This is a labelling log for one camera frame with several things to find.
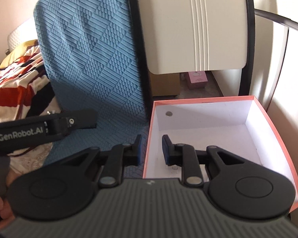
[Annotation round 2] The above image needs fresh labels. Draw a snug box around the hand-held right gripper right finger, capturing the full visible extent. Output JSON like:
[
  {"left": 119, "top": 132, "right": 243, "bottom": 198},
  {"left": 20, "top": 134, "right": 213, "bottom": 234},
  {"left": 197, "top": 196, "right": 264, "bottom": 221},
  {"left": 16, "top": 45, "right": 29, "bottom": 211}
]
[{"left": 162, "top": 134, "right": 246, "bottom": 187}]

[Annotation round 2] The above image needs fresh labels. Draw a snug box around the red white navy blanket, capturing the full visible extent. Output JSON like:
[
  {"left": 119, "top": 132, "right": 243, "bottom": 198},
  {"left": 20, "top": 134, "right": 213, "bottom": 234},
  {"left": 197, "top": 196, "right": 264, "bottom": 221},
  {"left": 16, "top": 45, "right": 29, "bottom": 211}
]
[{"left": 0, "top": 45, "right": 57, "bottom": 127}]

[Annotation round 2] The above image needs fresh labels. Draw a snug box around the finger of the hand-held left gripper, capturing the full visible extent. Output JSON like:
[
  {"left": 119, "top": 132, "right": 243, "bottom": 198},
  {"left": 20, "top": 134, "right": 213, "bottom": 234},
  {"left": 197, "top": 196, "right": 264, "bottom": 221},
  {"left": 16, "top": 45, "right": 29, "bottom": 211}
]
[{"left": 46, "top": 109, "right": 98, "bottom": 135}]

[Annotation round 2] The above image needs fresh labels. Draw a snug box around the brown cardboard box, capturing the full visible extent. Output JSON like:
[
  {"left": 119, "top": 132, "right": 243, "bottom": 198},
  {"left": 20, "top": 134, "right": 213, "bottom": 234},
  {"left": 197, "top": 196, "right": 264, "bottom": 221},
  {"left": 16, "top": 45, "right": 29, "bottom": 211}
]
[{"left": 149, "top": 72, "right": 181, "bottom": 98}]

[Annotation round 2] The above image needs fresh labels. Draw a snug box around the blue textured chair cover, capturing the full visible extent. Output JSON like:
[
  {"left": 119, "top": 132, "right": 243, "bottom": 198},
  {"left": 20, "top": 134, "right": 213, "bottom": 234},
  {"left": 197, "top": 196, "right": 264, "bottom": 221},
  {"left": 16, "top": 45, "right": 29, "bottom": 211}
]
[{"left": 33, "top": 0, "right": 151, "bottom": 179}]

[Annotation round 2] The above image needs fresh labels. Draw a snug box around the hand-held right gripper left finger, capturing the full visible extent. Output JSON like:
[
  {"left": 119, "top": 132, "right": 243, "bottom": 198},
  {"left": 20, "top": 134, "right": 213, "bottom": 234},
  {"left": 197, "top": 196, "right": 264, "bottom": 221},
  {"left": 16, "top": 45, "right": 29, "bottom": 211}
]
[{"left": 61, "top": 134, "right": 143, "bottom": 187}]

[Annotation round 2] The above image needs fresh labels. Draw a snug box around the small pink printed box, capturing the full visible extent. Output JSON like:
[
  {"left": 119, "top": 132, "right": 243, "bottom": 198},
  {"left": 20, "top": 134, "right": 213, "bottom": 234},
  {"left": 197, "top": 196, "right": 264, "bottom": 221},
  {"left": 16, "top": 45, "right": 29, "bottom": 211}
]
[{"left": 188, "top": 71, "right": 207, "bottom": 90}]

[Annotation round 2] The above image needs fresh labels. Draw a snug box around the white padded headboard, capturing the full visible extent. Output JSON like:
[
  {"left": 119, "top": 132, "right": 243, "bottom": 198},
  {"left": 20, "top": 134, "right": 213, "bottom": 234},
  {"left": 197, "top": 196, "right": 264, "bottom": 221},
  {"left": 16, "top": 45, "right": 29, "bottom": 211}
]
[{"left": 7, "top": 19, "right": 37, "bottom": 53}]

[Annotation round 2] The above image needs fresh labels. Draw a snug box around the white floral lace bedsheet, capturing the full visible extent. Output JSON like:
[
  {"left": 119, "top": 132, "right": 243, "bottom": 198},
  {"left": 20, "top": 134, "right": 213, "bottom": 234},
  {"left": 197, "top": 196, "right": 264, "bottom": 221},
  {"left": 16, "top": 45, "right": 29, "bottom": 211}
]
[{"left": 9, "top": 109, "right": 54, "bottom": 173}]

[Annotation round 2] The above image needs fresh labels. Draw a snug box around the black metal bar frame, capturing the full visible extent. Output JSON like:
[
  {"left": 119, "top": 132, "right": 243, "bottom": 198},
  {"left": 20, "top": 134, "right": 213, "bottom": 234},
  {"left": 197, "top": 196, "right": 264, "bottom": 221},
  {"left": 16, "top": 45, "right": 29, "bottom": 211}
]
[{"left": 253, "top": 8, "right": 298, "bottom": 116}]

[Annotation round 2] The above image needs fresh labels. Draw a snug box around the cream chair with black frame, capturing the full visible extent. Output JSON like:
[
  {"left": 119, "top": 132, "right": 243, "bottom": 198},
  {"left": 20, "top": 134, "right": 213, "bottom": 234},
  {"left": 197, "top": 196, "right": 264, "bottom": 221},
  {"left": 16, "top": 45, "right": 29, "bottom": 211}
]
[{"left": 125, "top": 0, "right": 256, "bottom": 122}]

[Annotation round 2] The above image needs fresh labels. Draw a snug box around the pink cardboard box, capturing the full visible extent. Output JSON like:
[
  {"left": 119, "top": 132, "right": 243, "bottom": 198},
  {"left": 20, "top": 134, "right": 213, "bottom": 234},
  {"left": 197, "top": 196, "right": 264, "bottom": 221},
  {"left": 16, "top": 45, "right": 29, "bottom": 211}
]
[{"left": 142, "top": 95, "right": 298, "bottom": 214}]

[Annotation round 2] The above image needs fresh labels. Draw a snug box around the yellow pillow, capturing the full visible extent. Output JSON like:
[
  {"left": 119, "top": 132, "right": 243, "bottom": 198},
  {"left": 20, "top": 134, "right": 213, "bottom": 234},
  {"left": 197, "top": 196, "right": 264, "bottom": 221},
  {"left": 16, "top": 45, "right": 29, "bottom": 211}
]
[{"left": 0, "top": 39, "right": 38, "bottom": 69}]

